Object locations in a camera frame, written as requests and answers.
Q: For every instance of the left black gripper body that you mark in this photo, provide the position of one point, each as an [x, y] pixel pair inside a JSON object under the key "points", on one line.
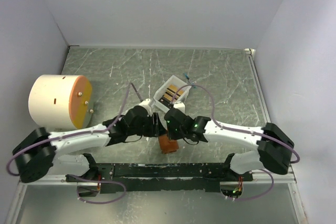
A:
{"points": [[146, 128]]}

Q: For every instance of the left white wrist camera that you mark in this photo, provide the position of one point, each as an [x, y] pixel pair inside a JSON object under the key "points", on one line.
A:
{"points": [[147, 104]]}

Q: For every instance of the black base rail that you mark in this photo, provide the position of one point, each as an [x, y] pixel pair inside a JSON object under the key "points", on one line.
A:
{"points": [[167, 177]]}

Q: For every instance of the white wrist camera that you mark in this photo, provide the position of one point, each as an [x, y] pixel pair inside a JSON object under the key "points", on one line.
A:
{"points": [[180, 106], [147, 104]]}

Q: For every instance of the white cylinder with orange lid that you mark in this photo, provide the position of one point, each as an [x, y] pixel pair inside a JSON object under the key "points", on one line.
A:
{"points": [[61, 101]]}

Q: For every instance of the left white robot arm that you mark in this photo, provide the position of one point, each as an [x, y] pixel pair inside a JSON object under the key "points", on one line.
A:
{"points": [[41, 152]]}

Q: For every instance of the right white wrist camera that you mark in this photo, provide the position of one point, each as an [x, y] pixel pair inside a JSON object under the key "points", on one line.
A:
{"points": [[180, 106]]}

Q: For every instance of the blue pen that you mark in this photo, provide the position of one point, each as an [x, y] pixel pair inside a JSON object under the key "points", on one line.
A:
{"points": [[189, 80]]}

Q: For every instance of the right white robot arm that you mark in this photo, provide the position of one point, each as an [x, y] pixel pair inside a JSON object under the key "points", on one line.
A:
{"points": [[267, 147]]}

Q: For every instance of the white corner bracket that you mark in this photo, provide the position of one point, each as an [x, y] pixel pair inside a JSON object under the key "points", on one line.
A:
{"points": [[250, 51]]}

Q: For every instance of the brown leather card holder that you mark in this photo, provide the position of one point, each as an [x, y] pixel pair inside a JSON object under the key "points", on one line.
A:
{"points": [[167, 145]]}

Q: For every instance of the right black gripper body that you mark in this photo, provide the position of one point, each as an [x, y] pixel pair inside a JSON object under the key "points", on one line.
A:
{"points": [[175, 134]]}

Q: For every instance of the white card tray box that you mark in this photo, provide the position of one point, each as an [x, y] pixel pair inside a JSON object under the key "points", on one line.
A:
{"points": [[175, 81]]}

